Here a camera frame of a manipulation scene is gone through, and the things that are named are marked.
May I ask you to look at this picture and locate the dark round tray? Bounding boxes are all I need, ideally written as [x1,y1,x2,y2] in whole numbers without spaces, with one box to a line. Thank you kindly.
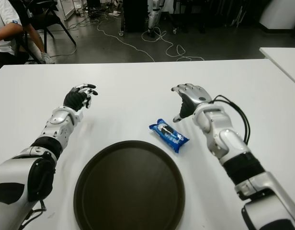
[73,140,186,230]

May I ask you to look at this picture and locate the white side table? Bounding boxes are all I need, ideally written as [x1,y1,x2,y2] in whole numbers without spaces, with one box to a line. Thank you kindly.
[259,47,295,88]

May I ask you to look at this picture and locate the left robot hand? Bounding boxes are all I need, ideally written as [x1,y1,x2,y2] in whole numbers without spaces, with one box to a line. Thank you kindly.
[63,83,99,112]

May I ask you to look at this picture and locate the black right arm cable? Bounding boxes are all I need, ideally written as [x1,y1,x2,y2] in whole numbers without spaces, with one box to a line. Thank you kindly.
[211,94,251,146]

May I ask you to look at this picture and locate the grey folded stand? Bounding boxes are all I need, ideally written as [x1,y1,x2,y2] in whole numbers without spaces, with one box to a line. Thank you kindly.
[230,4,245,27]

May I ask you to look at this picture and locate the blue Oreo cookie package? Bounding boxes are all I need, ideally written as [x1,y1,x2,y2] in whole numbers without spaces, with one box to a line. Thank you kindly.
[148,118,190,154]

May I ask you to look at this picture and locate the white curved pillar base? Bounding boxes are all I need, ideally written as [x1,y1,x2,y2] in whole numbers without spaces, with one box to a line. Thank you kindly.
[259,0,295,31]

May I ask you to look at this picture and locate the silver humanoid robot leg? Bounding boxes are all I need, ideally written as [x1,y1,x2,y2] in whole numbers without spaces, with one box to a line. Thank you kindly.
[147,0,165,33]

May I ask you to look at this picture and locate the person with bare legs, sneakers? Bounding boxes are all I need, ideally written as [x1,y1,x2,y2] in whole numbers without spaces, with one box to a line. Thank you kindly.
[24,23,56,65]

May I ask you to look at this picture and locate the white storage cabinet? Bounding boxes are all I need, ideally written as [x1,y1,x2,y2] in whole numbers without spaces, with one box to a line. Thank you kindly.
[57,0,77,21]

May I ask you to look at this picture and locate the black chair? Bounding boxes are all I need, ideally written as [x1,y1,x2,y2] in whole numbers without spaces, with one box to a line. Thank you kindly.
[17,0,77,64]

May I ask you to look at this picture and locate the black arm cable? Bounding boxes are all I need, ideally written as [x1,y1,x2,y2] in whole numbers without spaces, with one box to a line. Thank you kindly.
[18,200,47,227]
[211,94,251,146]

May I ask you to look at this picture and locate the white floor cable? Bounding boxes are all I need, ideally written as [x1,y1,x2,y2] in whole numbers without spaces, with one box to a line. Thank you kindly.
[97,11,205,62]

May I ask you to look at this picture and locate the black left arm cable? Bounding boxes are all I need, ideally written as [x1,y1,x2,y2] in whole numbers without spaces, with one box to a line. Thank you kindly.
[18,200,47,227]

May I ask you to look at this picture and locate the seated person in white shirt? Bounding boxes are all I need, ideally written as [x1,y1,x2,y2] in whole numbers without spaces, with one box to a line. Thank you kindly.
[0,0,30,72]

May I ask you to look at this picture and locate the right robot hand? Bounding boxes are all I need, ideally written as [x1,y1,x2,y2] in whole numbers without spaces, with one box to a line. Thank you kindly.
[171,83,213,123]

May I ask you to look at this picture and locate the black cabinet on casters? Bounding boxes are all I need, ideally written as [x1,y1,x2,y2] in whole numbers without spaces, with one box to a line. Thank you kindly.
[118,0,149,36]

